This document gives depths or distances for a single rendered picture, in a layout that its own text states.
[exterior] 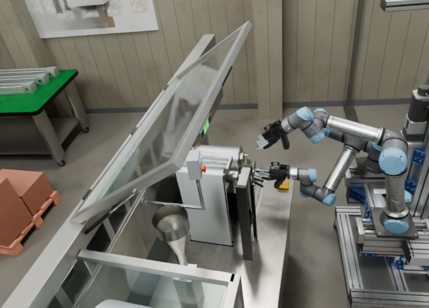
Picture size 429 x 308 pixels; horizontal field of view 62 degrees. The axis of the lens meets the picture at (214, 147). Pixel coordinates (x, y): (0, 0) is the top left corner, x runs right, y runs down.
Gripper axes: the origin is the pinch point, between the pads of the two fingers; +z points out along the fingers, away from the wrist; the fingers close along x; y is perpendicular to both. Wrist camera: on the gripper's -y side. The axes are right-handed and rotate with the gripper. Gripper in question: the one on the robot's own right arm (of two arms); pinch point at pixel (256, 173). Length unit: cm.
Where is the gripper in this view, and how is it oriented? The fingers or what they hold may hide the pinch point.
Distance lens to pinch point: 221.6
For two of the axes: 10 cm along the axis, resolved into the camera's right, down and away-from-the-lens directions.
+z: -9.6, -0.6, 2.7
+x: -2.5, 6.1, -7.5
